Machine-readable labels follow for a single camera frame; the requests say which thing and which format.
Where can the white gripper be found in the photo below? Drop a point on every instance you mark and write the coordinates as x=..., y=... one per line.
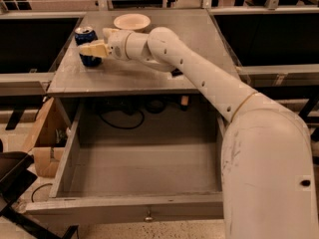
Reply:
x=116, y=45

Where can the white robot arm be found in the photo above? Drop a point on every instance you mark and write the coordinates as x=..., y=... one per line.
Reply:
x=267, y=173

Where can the grey cabinet with top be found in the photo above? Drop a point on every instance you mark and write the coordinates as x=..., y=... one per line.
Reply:
x=118, y=78

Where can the open grey top drawer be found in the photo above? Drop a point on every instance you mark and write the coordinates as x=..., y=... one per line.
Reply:
x=169, y=165

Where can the metal drawer knob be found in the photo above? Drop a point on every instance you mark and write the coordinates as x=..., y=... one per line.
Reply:
x=149, y=217

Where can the white bowl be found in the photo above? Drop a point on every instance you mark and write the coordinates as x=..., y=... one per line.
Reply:
x=134, y=22

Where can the dark blue snack packet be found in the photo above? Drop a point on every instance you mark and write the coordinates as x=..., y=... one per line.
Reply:
x=176, y=73

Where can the cardboard box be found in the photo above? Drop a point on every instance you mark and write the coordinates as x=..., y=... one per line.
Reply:
x=47, y=137

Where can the black chair at left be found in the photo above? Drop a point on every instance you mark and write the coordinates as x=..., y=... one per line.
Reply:
x=15, y=179

